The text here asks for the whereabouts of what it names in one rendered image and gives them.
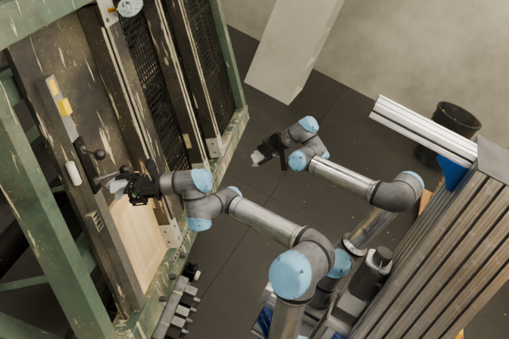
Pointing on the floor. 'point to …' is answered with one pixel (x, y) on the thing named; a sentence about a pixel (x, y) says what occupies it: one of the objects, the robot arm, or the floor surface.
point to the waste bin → (465, 123)
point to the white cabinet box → (301, 24)
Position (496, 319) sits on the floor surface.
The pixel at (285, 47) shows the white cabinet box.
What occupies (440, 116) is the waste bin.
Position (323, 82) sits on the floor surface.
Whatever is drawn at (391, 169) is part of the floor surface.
